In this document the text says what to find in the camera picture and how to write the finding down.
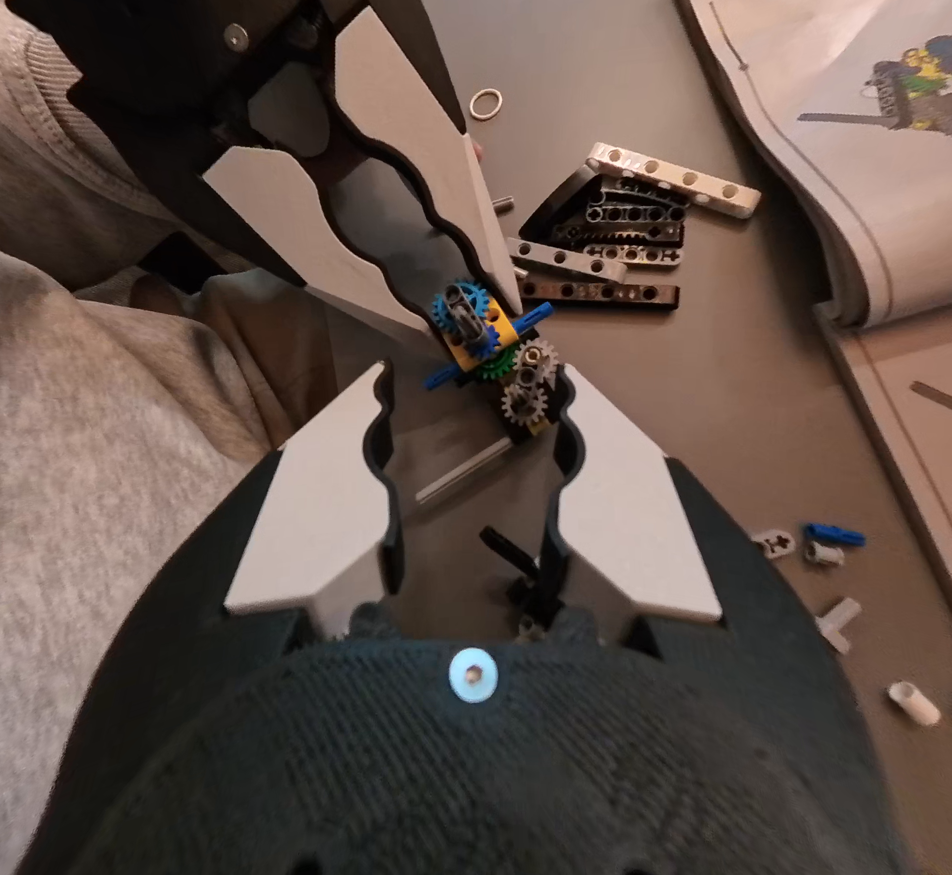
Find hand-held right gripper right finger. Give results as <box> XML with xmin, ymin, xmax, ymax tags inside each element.
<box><xmin>537</xmin><ymin>364</ymin><xmax>724</xmax><ymax>632</ymax></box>

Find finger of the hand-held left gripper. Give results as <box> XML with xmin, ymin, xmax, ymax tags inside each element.
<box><xmin>202</xmin><ymin>144</ymin><xmax>443</xmax><ymax>359</ymax></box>
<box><xmin>329</xmin><ymin>3</ymin><xmax>523</xmax><ymax>315</ymax></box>

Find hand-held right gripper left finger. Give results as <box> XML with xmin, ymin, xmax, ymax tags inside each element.
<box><xmin>222</xmin><ymin>360</ymin><xmax>408</xmax><ymax>632</ymax></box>

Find lego gear assembly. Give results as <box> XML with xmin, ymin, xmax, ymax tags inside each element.
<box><xmin>422</xmin><ymin>277</ymin><xmax>560</xmax><ymax>446</ymax></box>

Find person's left forearm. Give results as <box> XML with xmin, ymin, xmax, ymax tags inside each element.
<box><xmin>0</xmin><ymin>0</ymin><xmax>233</xmax><ymax>293</ymax></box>

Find thin white lego rod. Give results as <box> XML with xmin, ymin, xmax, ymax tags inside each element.
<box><xmin>414</xmin><ymin>438</ymin><xmax>516</xmax><ymax>505</ymax></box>

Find pile of lego beams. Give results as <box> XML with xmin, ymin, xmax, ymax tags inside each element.
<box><xmin>508</xmin><ymin>140</ymin><xmax>763</xmax><ymax>313</ymax></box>

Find blue lego pin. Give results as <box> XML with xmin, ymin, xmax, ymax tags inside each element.
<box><xmin>802</xmin><ymin>521</ymin><xmax>867</xmax><ymax>548</ymax></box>

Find lego instruction booklet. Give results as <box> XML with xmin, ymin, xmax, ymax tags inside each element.
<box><xmin>665</xmin><ymin>0</ymin><xmax>952</xmax><ymax>574</ymax></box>

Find person's tan trousers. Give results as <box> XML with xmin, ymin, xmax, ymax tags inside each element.
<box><xmin>134</xmin><ymin>268</ymin><xmax>337</xmax><ymax>446</ymax></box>

